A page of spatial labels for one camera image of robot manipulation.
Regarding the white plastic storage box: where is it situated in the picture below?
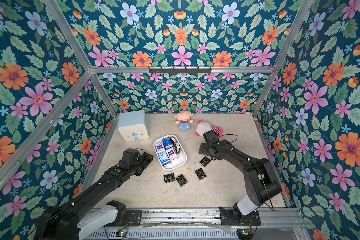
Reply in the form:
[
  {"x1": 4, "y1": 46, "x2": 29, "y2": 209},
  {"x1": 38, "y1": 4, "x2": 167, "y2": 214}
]
[{"x1": 153, "y1": 135, "x2": 188, "y2": 172}]

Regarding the black wall hook rail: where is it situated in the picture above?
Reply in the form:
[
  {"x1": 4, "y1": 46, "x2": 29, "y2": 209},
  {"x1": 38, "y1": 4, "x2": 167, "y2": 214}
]
[{"x1": 148, "y1": 67, "x2": 212, "y2": 75}]

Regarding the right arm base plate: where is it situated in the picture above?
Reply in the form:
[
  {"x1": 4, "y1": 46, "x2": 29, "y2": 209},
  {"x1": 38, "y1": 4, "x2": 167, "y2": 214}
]
[{"x1": 219, "y1": 207, "x2": 261, "y2": 227}]

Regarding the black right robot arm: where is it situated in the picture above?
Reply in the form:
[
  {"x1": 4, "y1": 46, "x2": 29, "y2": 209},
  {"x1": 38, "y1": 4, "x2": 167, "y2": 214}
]
[{"x1": 199, "y1": 131, "x2": 282, "y2": 219}]

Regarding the blue cartoon tissue pack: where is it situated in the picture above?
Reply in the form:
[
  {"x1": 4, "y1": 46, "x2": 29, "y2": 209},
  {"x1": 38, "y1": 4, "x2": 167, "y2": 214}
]
[{"x1": 162, "y1": 138, "x2": 173, "y2": 150}]

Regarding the pink floral Tempo tissue pack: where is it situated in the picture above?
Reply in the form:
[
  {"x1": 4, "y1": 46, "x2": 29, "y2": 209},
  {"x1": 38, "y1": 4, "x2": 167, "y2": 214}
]
[{"x1": 155, "y1": 142, "x2": 166, "y2": 154}]

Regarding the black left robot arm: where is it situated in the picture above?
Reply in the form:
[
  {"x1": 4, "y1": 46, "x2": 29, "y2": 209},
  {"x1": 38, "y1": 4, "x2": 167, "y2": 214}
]
[{"x1": 33, "y1": 149, "x2": 154, "y2": 240}]

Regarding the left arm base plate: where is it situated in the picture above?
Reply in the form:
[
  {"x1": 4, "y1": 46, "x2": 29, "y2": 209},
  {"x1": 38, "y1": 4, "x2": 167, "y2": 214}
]
[{"x1": 106, "y1": 209, "x2": 143, "y2": 227}]

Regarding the small blue-top drawer cabinet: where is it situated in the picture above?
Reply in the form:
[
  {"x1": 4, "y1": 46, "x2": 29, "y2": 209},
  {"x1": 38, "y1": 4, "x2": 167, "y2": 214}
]
[{"x1": 117, "y1": 110, "x2": 150, "y2": 142}]

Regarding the baby doll plush toy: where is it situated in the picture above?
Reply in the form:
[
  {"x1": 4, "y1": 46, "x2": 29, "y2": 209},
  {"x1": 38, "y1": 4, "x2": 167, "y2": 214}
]
[{"x1": 175, "y1": 109, "x2": 194, "y2": 132}]

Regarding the black Face tissue pack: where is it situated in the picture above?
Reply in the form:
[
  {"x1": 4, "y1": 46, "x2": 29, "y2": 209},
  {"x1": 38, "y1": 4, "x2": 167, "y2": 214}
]
[
  {"x1": 170, "y1": 136, "x2": 181, "y2": 155},
  {"x1": 200, "y1": 157, "x2": 212, "y2": 167},
  {"x1": 195, "y1": 168, "x2": 207, "y2": 181},
  {"x1": 164, "y1": 173, "x2": 176, "y2": 184},
  {"x1": 176, "y1": 174, "x2": 188, "y2": 188}
]

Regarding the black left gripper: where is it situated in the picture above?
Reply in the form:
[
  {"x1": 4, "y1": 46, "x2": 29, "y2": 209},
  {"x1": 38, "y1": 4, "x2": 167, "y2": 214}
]
[{"x1": 127, "y1": 151, "x2": 154, "y2": 176}]

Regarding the white pink plush toy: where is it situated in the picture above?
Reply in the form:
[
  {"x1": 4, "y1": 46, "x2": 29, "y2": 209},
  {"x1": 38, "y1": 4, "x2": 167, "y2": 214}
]
[{"x1": 195, "y1": 120, "x2": 223, "y2": 137}]

